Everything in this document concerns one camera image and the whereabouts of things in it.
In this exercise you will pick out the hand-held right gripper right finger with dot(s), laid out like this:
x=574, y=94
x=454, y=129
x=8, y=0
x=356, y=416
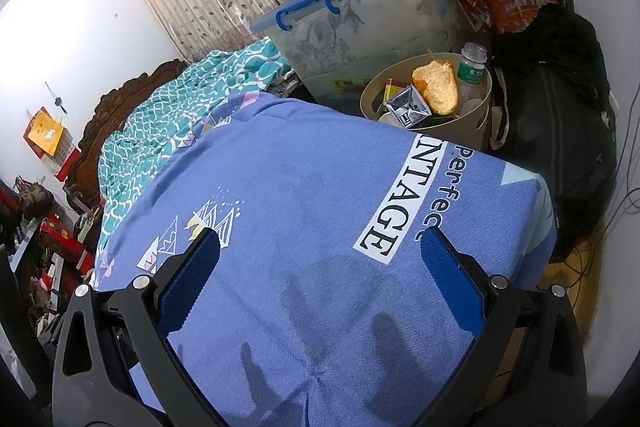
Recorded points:
x=450, y=272

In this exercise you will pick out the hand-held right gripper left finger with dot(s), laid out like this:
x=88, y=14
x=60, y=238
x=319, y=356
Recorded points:
x=192, y=277

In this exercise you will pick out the beige plastic basket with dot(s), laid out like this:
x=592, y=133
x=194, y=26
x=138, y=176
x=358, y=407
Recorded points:
x=450, y=136

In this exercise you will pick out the orange peel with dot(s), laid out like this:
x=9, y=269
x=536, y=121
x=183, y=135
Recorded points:
x=440, y=87

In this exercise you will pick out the blue printed bedsheet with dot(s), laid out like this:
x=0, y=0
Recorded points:
x=300, y=207

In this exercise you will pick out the red gift box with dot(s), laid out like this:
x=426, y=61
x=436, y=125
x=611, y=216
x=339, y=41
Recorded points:
x=62, y=242

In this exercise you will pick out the teal patterned blanket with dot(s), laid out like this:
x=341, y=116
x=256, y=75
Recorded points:
x=165, y=117

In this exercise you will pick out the grey folded carton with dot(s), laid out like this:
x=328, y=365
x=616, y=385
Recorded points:
x=407, y=107

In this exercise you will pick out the brown handbag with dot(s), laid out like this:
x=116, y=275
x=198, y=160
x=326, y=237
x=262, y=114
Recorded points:
x=32, y=197

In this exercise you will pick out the carved wooden headboard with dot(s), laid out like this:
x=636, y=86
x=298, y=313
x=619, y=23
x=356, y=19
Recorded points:
x=120, y=107

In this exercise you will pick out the black bag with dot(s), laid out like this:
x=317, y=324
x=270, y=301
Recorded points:
x=550, y=107

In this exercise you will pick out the red yellow small box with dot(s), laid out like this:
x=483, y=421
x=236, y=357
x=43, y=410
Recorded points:
x=391, y=88

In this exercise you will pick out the clear plastic bottle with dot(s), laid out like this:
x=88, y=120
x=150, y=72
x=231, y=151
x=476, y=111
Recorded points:
x=472, y=69

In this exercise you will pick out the clear storage box blue lid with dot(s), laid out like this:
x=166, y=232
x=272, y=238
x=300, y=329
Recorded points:
x=380, y=27

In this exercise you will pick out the orange snack bag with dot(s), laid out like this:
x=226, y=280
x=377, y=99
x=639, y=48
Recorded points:
x=520, y=4
x=472, y=2

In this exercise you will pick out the red yellow wall hanging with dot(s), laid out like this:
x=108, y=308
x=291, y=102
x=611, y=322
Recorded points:
x=45, y=132

